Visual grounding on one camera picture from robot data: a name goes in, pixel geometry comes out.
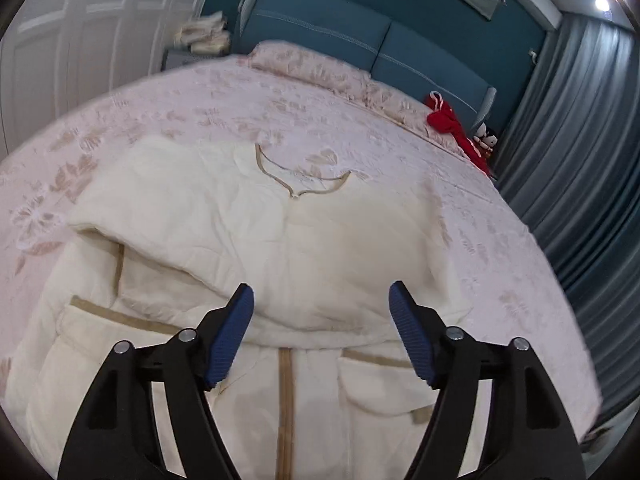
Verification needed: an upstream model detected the pair of small dolls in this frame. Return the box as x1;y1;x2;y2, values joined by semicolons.
472;122;501;161

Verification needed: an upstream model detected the grey-blue curtain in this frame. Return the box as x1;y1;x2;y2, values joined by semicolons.
492;10;640;436

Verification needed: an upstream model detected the blue nightstand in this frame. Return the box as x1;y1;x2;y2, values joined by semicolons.
162;47;236;71

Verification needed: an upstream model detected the pink floral pillow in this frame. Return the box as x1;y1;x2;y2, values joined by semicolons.
365;79;476;161
249;39;372;92

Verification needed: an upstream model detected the red garment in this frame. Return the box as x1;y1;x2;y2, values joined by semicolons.
425;91;493;177

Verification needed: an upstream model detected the blue upholstered headboard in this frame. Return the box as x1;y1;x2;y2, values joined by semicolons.
235;0;498;126

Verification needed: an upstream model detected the stack of folded cream cloths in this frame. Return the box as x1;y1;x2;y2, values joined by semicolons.
175;10;233;56

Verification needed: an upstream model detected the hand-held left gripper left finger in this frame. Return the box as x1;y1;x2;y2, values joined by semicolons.
57;282;256;480

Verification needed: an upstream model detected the cream quilted jacket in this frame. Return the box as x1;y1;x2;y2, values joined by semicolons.
10;135;476;480

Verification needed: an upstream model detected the bed with pink floral bedspread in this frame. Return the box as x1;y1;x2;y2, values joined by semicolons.
0;40;601;480

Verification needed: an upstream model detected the white wardrobe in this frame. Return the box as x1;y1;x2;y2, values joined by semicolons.
0;0;221;156

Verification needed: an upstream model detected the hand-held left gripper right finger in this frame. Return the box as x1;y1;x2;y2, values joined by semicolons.
389;280;587;480

